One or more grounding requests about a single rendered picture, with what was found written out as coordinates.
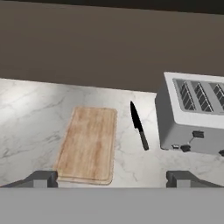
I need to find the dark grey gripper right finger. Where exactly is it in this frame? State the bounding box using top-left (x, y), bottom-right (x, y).
top-left (165, 170), bottom-right (224, 188)

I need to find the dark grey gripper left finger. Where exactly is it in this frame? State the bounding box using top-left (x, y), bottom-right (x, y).
top-left (0, 170), bottom-right (59, 188)

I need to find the wooden cutting board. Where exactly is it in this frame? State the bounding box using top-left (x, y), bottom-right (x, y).
top-left (52, 106), bottom-right (118, 186)

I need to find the silver toaster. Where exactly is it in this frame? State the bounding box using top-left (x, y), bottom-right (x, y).
top-left (154, 71), bottom-right (224, 158)

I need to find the black kitchen knife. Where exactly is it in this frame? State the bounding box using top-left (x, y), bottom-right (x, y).
top-left (129, 101), bottom-right (151, 151)

